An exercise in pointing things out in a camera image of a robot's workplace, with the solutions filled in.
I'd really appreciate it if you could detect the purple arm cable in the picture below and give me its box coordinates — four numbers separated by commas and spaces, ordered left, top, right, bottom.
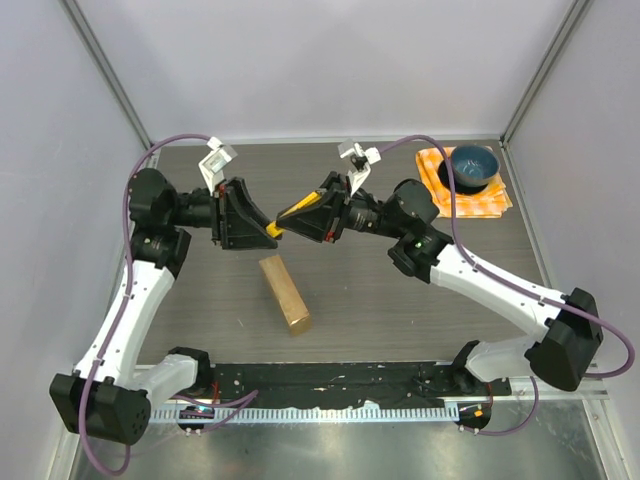
79, 132, 259, 475
375, 134, 636, 436

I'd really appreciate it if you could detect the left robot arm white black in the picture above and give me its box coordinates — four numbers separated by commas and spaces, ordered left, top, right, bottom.
49, 168, 278, 446

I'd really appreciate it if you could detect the orange checkered cloth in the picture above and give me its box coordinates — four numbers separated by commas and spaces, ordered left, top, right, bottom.
415, 148, 513, 218

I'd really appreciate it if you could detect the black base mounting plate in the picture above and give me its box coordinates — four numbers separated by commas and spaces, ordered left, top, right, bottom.
179, 361, 512, 403

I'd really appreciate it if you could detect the blue ceramic bowl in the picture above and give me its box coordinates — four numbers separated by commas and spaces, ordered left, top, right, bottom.
450, 145, 500, 188

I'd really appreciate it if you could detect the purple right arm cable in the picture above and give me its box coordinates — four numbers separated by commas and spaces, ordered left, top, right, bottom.
375, 134, 636, 436

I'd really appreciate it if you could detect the yellow utility knife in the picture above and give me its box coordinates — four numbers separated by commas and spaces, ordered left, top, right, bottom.
266, 191, 322, 238

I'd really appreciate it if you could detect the brown cardboard express box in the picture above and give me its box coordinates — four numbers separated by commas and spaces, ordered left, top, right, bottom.
259, 255, 312, 336

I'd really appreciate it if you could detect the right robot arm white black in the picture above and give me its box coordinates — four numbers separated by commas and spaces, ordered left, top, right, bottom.
267, 172, 603, 395

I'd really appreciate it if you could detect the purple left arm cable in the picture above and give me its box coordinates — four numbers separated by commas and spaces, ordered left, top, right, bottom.
79, 132, 259, 475

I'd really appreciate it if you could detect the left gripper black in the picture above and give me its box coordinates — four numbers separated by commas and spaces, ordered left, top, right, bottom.
167, 177, 281, 250

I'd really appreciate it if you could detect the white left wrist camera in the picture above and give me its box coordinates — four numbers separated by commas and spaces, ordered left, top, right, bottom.
198, 137, 237, 193

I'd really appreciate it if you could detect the white slotted cable duct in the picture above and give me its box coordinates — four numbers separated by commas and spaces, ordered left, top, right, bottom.
149, 402, 459, 425

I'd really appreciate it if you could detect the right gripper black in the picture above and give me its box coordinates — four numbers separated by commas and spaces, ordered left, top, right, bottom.
277, 171, 407, 243

